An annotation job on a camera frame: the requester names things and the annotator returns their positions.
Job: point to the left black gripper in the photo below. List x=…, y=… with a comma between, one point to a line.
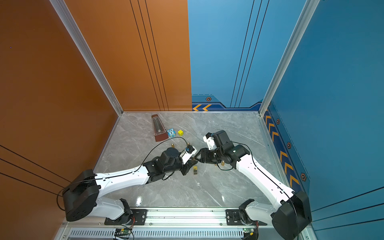
x=188, y=165

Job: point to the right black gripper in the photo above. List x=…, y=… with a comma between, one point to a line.
x=204, y=156

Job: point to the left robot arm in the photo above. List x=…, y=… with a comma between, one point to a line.
x=86, y=195

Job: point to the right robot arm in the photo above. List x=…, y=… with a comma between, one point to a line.
x=290, y=213

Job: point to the blue owl toy cube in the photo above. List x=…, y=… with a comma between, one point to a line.
x=171, y=133

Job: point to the dark red metronome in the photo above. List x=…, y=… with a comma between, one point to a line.
x=160, y=132

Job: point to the right green circuit board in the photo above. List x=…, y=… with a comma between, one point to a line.
x=254, y=235

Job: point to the green circuit board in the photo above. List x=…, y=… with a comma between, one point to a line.
x=124, y=234
x=254, y=235

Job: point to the left green circuit board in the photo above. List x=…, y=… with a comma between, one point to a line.
x=124, y=234

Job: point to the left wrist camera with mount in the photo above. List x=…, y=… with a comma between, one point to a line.
x=187, y=153

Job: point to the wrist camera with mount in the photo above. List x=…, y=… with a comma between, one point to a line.
x=187, y=153
x=209, y=140

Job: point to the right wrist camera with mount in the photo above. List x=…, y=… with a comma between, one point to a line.
x=209, y=140

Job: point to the front aluminium rail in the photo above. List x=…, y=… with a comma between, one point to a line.
x=168, y=224

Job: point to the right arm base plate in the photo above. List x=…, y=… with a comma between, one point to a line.
x=237, y=217

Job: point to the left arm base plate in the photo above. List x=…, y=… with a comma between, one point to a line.
x=135, y=217

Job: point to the right aluminium corner post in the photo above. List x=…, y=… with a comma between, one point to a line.
x=296, y=36

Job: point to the aluminium corner post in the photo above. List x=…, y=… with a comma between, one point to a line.
x=296, y=36
x=74, y=31

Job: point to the left aluminium corner post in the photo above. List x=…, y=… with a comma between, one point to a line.
x=74, y=31

